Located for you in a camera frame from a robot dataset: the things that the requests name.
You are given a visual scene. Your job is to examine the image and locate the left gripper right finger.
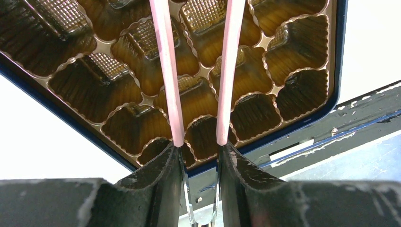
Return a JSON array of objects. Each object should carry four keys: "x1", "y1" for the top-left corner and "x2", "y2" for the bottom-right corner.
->
[{"x1": 218, "y1": 142, "x2": 401, "y2": 227}]

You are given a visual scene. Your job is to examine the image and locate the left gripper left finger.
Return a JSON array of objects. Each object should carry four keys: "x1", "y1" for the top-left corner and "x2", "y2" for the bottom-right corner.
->
[{"x1": 0, "y1": 144, "x2": 182, "y2": 227}]

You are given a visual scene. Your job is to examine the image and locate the pink tongs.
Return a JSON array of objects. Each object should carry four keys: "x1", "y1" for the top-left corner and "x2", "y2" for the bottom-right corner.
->
[{"x1": 150, "y1": 0, "x2": 245, "y2": 227}]

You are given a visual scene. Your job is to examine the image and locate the blue chocolate box with insert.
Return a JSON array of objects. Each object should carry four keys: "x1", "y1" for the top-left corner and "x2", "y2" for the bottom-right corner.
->
[{"x1": 0, "y1": 0, "x2": 348, "y2": 176}]

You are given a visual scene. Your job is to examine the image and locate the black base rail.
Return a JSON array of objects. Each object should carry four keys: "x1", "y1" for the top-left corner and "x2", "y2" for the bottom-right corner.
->
[{"x1": 178, "y1": 80, "x2": 401, "y2": 217}]

